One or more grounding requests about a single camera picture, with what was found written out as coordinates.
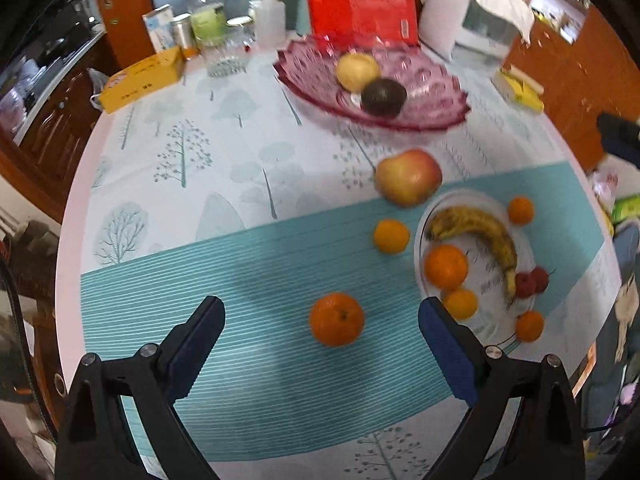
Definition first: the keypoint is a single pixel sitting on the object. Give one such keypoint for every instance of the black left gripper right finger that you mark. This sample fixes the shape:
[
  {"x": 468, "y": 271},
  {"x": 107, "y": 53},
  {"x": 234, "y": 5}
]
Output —
[{"x": 545, "y": 441}]

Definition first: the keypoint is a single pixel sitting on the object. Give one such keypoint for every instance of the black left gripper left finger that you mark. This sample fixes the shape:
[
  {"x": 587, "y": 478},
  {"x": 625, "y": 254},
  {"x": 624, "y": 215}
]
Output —
[{"x": 95, "y": 440}]

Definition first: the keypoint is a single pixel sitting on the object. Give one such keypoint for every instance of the red hawthorn fruit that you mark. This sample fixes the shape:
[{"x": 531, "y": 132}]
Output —
[
  {"x": 541, "y": 279},
  {"x": 525, "y": 285}
]

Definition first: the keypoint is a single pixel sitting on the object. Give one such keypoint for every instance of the small yellow-orange mandarin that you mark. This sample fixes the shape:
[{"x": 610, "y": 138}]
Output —
[{"x": 461, "y": 303}]

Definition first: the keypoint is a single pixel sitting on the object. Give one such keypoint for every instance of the large orange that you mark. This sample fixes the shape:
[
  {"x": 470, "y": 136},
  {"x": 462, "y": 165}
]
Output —
[
  {"x": 446, "y": 267},
  {"x": 336, "y": 320}
]

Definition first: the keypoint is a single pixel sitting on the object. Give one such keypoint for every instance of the spotted yellow banana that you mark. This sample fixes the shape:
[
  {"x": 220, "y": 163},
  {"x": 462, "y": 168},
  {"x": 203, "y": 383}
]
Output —
[{"x": 453, "y": 221}]

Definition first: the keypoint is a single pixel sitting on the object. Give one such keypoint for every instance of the red yellow apple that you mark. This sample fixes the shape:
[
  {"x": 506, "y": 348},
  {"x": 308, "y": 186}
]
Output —
[{"x": 409, "y": 178}]

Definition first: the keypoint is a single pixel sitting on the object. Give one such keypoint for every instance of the orange mandarin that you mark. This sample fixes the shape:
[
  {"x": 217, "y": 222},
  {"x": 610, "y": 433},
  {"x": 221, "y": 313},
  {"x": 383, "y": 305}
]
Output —
[{"x": 391, "y": 236}]

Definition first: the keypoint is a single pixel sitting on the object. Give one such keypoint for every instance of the green wipes pack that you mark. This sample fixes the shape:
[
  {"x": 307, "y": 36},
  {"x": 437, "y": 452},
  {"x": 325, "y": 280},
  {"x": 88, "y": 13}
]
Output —
[{"x": 626, "y": 208}]

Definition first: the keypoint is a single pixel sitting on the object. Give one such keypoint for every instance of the wooden cabinet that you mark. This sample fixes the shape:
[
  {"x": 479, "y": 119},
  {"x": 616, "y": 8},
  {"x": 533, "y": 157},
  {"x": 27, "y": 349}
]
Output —
[{"x": 593, "y": 74}]

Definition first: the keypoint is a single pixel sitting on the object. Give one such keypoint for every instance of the yellow sponge pack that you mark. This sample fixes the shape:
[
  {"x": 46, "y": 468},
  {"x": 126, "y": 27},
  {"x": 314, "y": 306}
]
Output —
[{"x": 517, "y": 87}]

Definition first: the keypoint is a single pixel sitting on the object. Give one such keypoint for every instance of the pink glass fruit bowl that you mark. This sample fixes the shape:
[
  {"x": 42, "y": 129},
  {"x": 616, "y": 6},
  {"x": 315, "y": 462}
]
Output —
[{"x": 435, "y": 99}]

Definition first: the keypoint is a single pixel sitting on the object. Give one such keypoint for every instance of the white appliance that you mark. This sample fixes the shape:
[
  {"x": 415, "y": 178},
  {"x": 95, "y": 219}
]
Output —
[{"x": 447, "y": 25}]

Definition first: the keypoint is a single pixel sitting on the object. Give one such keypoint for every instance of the dark avocado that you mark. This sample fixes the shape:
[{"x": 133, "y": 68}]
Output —
[{"x": 383, "y": 97}]

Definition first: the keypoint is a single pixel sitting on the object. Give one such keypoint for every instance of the tree print tablecloth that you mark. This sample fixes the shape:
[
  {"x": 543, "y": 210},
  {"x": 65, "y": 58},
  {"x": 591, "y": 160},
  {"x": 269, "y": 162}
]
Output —
[{"x": 227, "y": 188}]

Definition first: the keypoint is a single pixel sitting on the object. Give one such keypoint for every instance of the yellow pear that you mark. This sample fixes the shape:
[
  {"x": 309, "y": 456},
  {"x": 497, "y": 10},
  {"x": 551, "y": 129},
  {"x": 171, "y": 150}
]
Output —
[{"x": 354, "y": 70}]

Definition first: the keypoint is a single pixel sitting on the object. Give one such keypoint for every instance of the red paper cup package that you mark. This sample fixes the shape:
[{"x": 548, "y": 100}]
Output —
[{"x": 387, "y": 20}]

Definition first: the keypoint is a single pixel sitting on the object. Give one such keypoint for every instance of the yellow box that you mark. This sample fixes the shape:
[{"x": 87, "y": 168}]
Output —
[{"x": 142, "y": 78}]

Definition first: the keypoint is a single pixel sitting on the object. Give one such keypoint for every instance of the white squeeze wash bottle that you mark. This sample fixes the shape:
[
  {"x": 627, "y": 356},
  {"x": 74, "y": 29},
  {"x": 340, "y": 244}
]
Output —
[{"x": 267, "y": 18}]

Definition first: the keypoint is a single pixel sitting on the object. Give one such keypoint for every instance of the clear drinking glass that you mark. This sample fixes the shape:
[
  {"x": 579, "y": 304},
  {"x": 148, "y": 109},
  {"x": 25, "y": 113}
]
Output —
[{"x": 227, "y": 55}]

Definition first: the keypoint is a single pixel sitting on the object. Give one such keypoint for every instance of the white blue carton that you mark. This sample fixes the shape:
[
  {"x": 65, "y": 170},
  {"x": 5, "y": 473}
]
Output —
[{"x": 158, "y": 25}]

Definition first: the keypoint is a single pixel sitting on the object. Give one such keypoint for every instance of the small metal can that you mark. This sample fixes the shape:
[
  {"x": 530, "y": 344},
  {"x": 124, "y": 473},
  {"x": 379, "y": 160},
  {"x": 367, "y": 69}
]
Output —
[{"x": 181, "y": 29}]

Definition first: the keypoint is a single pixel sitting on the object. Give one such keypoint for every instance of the clear bottle green label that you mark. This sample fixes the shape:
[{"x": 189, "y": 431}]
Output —
[{"x": 208, "y": 22}]

